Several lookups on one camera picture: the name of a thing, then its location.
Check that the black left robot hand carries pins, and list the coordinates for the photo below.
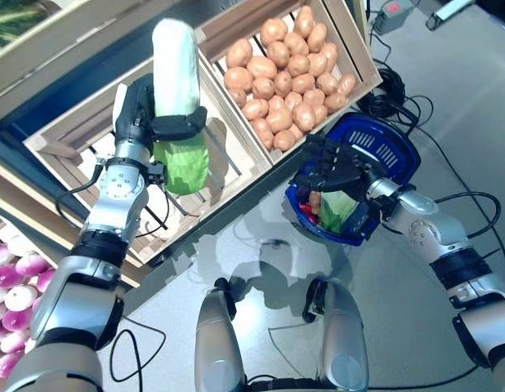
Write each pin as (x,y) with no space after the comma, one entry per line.
(134,114)

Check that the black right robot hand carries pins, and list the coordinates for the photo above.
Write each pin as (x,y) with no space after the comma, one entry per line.
(342,167)

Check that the long napa cabbage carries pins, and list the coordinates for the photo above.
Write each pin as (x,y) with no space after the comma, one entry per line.
(175,65)

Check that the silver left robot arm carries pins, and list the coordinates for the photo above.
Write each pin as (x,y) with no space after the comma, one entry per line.
(117,192)

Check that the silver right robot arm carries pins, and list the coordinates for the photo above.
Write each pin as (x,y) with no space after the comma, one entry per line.
(424,220)

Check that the blue plastic shopping basket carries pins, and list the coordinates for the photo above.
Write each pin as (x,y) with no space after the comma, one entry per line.
(391,143)

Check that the orange carrot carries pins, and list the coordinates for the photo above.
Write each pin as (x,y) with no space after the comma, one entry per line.
(314,201)

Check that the red pepper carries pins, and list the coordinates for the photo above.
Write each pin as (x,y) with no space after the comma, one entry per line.
(305,208)

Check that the wooden display shelf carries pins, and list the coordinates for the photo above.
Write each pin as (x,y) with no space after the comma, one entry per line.
(93,65)

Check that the brown potato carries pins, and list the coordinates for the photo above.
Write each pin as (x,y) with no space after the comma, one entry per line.
(303,116)
(239,53)
(304,22)
(335,102)
(278,54)
(238,79)
(261,67)
(284,140)
(273,32)
(346,84)

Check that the empty slatted wooden crate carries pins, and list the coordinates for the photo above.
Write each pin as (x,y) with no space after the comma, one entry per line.
(64,134)

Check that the wide wooden pumpkin crate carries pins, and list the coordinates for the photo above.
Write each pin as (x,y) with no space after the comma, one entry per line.
(52,53)

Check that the wooden potato crate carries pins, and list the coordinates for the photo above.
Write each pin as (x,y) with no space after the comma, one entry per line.
(352,45)

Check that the green striped pumpkin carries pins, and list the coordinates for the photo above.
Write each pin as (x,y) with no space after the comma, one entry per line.
(15,20)

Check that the silver right robot leg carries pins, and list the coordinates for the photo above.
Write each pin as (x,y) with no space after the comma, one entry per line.
(342,335)

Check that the silver robot leg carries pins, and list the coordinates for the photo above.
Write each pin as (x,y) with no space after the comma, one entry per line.
(342,335)
(215,335)

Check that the silver left robot leg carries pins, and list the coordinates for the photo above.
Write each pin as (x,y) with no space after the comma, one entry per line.
(215,335)

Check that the grey power strip red switch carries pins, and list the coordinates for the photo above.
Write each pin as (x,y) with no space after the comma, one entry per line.
(390,14)

